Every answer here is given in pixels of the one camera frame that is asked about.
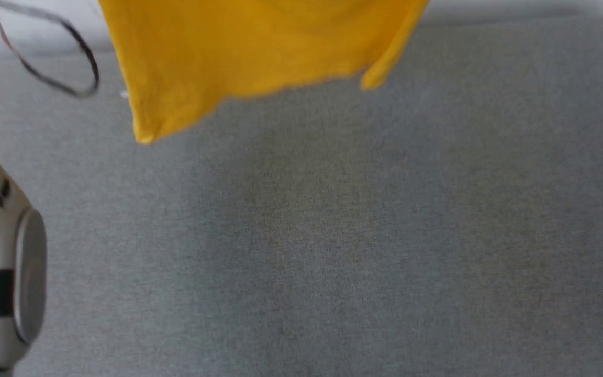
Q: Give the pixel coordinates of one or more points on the yellow printed garment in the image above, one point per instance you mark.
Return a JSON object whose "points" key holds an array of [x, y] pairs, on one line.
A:
{"points": [[238, 47]]}

